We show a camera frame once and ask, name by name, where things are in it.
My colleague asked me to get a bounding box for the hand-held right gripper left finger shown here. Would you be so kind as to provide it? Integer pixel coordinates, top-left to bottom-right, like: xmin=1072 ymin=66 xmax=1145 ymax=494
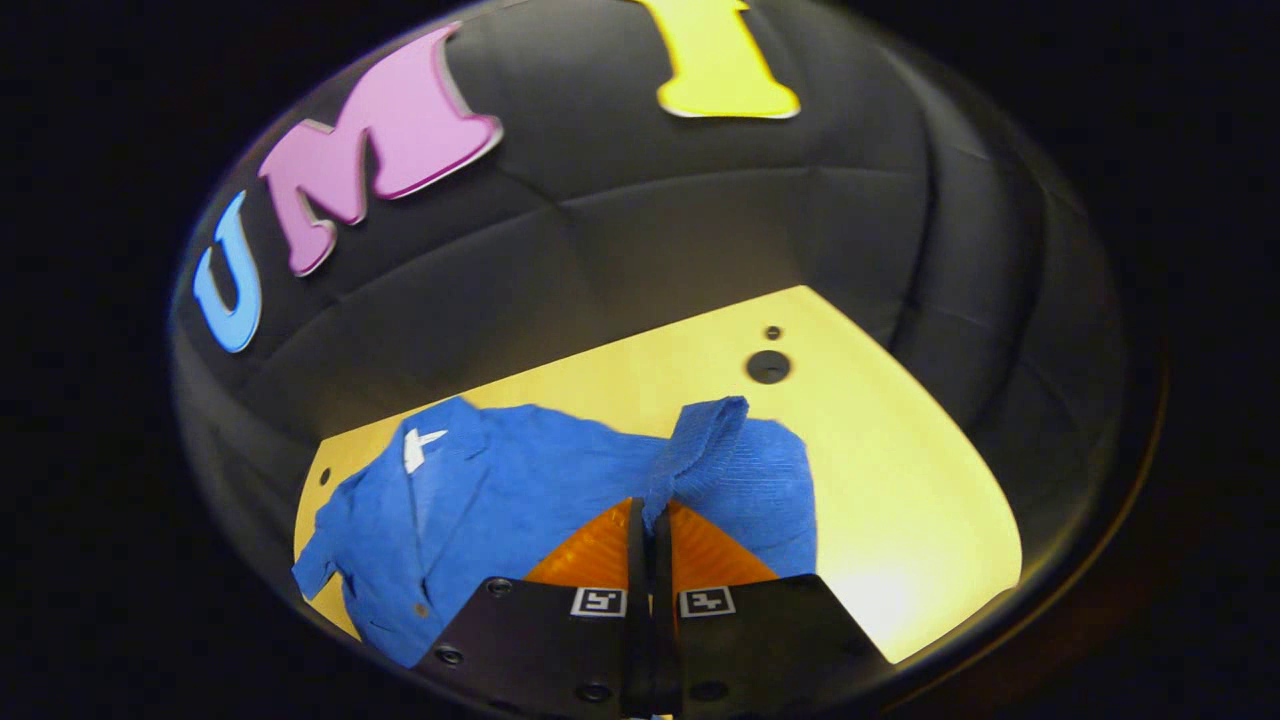
xmin=415 ymin=497 xmax=651 ymax=716

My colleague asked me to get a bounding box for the blue jacket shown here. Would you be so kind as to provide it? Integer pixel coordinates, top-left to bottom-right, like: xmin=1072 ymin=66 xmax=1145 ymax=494
xmin=292 ymin=396 xmax=819 ymax=669

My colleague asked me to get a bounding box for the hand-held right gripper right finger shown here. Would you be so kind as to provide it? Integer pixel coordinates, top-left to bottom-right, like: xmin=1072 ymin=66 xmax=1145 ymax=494
xmin=652 ymin=500 xmax=891 ymax=716

